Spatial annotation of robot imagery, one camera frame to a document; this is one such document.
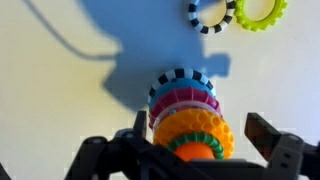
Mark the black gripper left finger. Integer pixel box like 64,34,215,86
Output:
64,110,203,180

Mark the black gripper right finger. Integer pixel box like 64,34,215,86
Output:
244,112,320,180

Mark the green ridged ring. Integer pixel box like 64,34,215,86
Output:
166,131,225,161

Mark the orange dimpled ring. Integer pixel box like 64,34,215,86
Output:
152,108,236,161

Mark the black and white stacker base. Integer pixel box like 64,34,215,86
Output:
147,67,215,108

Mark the orange stacker post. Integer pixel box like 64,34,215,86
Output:
173,142,216,163

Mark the magenta ribbed ring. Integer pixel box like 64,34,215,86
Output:
148,86,222,130

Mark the blue ring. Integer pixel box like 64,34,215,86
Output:
148,77,216,112

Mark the yellow-green toothed ring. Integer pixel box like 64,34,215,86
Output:
233,0,289,33

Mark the black and white striped ring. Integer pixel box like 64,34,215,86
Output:
187,0,237,35

